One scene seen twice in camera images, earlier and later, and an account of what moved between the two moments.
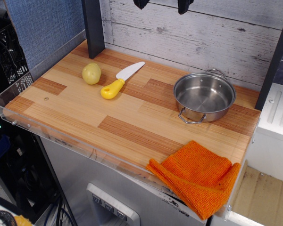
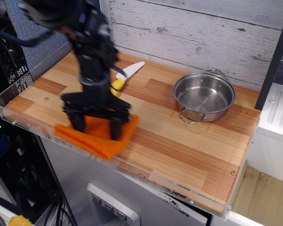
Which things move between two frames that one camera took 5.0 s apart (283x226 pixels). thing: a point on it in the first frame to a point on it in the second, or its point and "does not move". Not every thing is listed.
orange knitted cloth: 205,179 to 97,139
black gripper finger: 183,5 to 78,121
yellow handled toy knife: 110,91 does not move
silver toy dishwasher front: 97,192 does not move
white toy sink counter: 270,150 does not move
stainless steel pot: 207,95 does not move
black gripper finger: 140,4 to 115,127
